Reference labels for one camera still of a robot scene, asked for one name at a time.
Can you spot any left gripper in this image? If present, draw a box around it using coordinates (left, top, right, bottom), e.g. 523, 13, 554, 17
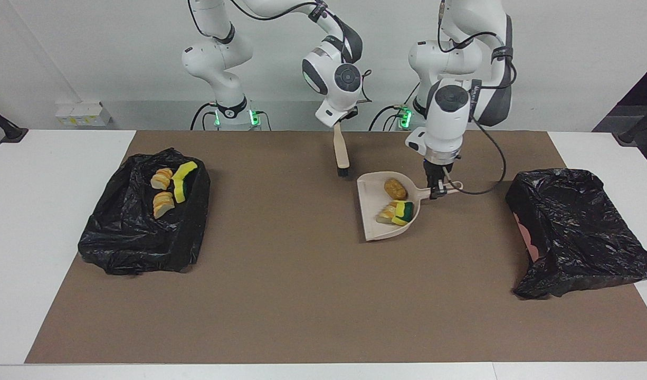
423, 160, 455, 183

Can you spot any beige plastic dustpan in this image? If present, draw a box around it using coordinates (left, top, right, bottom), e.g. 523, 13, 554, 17
357, 172, 464, 242

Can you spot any beige brush with black bristles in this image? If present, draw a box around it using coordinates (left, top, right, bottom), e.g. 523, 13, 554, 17
332, 122, 351, 177

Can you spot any black bag lined bin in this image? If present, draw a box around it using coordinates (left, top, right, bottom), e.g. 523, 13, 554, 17
78, 147, 212, 276
505, 168, 647, 300

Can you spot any brown bread roll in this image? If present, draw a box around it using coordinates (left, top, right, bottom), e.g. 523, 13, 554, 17
384, 178, 407, 201

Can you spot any yellow and green sponge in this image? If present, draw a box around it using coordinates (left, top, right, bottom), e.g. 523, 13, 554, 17
172, 178, 191, 204
173, 161, 199, 183
389, 200, 415, 227

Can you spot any black stand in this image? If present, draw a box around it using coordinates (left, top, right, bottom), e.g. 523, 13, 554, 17
0, 101, 29, 144
612, 104, 647, 148

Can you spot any white socket box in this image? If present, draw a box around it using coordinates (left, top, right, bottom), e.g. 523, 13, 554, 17
55, 101, 112, 128

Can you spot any black cable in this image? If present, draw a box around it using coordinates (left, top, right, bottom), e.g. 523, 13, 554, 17
368, 104, 404, 131
226, 0, 325, 23
443, 118, 508, 196
190, 102, 219, 131

